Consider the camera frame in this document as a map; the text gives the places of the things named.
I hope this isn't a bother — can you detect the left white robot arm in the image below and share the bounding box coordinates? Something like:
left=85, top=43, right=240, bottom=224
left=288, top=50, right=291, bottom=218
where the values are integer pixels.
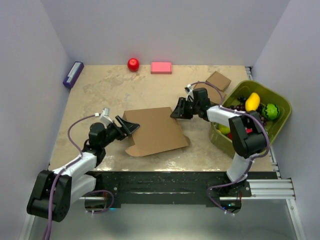
left=26, top=116, right=140, bottom=222

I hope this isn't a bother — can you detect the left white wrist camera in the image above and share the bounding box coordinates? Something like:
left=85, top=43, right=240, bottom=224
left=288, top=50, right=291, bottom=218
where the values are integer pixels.
left=94, top=107, right=112, bottom=126

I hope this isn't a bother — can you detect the toy watermelon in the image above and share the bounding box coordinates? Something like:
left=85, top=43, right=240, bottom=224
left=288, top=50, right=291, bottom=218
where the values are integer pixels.
left=261, top=103, right=281, bottom=121

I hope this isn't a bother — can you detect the red apple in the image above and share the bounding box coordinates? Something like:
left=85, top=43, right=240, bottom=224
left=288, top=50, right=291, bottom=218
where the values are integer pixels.
left=127, top=58, right=140, bottom=72

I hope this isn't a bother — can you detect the purple flat box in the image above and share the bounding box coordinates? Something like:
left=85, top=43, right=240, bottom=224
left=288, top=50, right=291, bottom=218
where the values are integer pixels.
left=62, top=61, right=84, bottom=89

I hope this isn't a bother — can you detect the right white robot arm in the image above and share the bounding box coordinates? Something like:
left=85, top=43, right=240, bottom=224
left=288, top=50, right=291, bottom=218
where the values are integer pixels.
left=170, top=85, right=270, bottom=197

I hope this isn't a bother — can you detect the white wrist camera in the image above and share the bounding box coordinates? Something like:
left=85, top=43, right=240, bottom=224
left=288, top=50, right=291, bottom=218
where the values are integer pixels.
left=184, top=84, right=194, bottom=102
left=94, top=107, right=112, bottom=126

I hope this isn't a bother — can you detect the green lime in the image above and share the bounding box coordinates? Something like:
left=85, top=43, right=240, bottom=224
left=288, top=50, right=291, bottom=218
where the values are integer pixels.
left=218, top=124, right=231, bottom=135

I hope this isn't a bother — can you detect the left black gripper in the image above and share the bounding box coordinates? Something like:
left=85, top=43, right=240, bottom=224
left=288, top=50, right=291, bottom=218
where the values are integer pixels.
left=101, top=116, right=140, bottom=149

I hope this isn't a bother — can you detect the yellow mango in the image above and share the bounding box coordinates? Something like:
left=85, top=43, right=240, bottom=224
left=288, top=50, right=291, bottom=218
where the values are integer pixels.
left=244, top=92, right=261, bottom=112

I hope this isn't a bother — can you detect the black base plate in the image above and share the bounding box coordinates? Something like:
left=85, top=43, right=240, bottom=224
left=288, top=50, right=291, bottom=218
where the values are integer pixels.
left=68, top=170, right=279, bottom=213

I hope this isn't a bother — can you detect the small brown box left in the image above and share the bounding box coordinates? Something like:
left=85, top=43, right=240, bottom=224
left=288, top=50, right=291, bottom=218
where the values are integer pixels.
left=194, top=82, right=226, bottom=105

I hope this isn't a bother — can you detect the small brown box right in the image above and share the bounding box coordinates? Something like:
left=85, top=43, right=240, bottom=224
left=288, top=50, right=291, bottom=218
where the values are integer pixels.
left=206, top=71, right=231, bottom=92

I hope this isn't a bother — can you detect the small brown box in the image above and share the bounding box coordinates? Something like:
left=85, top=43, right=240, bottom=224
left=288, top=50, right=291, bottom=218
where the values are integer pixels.
left=194, top=82, right=226, bottom=105
left=206, top=71, right=231, bottom=92

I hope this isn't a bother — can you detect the large brown cardboard box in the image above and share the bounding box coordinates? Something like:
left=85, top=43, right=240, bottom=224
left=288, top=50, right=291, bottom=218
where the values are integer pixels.
left=123, top=106, right=190, bottom=157

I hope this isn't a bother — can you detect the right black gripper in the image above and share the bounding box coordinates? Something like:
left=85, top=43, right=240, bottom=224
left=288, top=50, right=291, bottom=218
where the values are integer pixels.
left=170, top=98, right=200, bottom=121

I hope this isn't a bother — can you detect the purple grapes bunch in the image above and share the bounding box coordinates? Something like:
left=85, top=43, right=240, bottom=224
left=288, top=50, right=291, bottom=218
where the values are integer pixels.
left=229, top=96, right=267, bottom=126

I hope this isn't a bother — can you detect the pink flat box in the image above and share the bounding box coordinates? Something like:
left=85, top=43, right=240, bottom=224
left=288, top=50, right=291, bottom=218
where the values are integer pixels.
left=150, top=62, right=172, bottom=75

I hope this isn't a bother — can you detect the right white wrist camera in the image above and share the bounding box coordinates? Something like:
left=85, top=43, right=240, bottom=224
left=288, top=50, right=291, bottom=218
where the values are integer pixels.
left=184, top=84, right=194, bottom=102

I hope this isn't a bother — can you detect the olive green plastic bin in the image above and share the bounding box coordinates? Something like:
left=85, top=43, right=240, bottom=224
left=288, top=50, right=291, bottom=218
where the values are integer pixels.
left=208, top=80, right=292, bottom=158

